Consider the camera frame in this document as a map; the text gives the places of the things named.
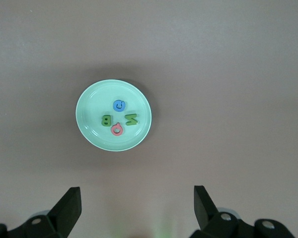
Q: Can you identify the blue capital letter G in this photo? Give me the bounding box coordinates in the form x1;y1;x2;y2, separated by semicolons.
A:
113;99;126;112

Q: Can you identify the green capital letter N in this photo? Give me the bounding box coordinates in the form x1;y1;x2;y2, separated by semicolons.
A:
124;113;139;126

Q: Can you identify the green capital letter B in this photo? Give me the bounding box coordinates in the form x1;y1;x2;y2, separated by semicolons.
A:
101;114;112;127

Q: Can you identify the brown table cover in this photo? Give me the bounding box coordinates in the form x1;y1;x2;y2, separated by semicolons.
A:
0;0;298;238

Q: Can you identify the red capital letter Q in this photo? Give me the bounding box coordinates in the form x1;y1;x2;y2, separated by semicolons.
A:
111;123;123;136

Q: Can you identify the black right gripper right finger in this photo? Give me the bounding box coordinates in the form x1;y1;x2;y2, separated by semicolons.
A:
192;185;295;238

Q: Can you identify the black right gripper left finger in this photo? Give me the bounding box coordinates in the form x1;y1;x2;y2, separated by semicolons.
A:
0;186;83;238

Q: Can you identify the light green plate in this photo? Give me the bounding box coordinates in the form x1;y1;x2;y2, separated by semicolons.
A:
75;79;152;152

